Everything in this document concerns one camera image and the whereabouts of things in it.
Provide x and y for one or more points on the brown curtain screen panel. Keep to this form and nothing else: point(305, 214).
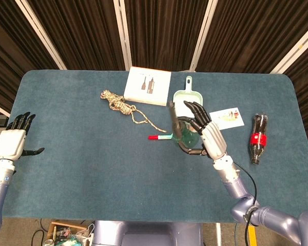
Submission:
point(164, 33)
point(305, 84)
point(249, 36)
point(12, 64)
point(79, 33)

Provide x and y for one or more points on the white printed photo card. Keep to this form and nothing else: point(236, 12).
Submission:
point(228, 118)

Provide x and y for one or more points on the purple robot torso base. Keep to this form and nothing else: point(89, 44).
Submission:
point(149, 234)

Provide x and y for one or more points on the blue felt table cover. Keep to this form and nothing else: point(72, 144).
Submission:
point(92, 166)

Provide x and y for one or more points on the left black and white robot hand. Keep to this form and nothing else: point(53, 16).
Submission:
point(10, 143)

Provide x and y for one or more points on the white flat cardboard box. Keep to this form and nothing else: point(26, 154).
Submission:
point(147, 85)

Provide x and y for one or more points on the white marker with red cap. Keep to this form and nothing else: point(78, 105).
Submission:
point(159, 137)

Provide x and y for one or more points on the light green plastic dustpan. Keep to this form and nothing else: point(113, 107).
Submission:
point(188, 96)

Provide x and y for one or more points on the cola bottle with red label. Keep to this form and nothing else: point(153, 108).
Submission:
point(258, 139)

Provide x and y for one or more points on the right purple robot arm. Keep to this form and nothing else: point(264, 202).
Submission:
point(246, 194)

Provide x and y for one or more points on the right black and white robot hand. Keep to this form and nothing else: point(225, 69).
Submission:
point(214, 139)

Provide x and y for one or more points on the cardboard box of clutter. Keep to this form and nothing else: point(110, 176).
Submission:
point(66, 234)

